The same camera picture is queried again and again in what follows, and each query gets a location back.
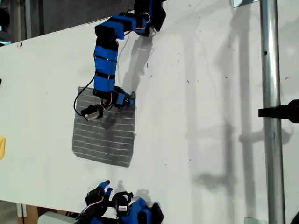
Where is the wooden table frame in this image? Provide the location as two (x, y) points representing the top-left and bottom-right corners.
(16, 203), (82, 220)

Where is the black clamp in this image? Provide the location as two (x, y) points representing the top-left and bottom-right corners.
(257, 99), (299, 124)

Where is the grey metal pole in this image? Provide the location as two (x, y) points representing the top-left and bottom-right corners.
(24, 0), (32, 39)

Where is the black round object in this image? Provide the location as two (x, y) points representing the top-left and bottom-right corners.
(0, 6), (10, 28)

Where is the white box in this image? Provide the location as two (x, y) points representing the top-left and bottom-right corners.
(38, 211), (91, 224)

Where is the steel post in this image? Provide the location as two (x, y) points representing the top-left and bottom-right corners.
(259, 0), (286, 224)

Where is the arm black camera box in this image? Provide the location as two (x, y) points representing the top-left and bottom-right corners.
(112, 191), (134, 217)
(80, 104), (104, 121)

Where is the yellow object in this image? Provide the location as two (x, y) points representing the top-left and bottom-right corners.
(0, 136), (6, 161)

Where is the grey striped towel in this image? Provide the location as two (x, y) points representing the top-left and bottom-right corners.
(71, 86), (137, 168)

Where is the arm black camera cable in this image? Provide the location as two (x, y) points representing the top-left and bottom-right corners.
(73, 78), (95, 115)

